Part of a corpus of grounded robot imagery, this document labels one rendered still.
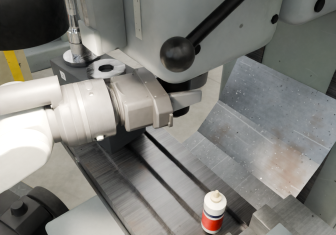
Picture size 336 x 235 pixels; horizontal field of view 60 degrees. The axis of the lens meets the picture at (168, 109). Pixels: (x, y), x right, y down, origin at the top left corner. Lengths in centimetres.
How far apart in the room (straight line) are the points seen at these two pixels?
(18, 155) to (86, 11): 19
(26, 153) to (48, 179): 165
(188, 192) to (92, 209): 24
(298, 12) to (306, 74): 36
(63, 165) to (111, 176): 139
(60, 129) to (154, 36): 18
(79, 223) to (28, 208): 43
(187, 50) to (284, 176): 58
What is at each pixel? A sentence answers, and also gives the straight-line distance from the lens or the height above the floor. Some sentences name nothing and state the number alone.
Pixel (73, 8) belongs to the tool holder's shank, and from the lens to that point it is 71.
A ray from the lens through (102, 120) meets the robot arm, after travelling 40.
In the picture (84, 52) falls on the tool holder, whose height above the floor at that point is 116.
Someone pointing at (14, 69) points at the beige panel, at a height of 47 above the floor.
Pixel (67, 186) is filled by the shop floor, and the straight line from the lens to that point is 196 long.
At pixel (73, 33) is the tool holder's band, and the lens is 72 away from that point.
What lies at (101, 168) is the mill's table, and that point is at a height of 95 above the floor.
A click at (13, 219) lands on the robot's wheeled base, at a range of 115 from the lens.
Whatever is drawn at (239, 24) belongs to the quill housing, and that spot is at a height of 137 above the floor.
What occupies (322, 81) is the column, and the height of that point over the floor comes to 114.
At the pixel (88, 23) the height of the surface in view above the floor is 137.
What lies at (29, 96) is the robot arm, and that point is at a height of 129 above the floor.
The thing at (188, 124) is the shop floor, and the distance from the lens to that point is 226.
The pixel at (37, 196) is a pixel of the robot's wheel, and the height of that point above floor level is 60.
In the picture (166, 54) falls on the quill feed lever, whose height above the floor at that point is 138.
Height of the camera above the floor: 149
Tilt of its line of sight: 38 degrees down
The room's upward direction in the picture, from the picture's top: straight up
